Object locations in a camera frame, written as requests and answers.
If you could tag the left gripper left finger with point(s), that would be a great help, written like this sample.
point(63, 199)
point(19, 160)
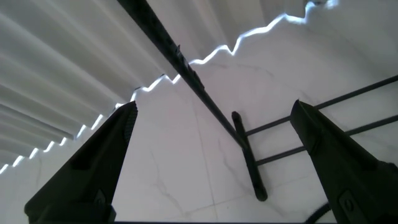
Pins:
point(90, 174)

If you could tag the black clothes rack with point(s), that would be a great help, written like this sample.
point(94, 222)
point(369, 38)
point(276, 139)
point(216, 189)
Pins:
point(174, 49)

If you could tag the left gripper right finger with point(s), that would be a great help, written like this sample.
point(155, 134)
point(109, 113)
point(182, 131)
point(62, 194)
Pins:
point(351, 177)

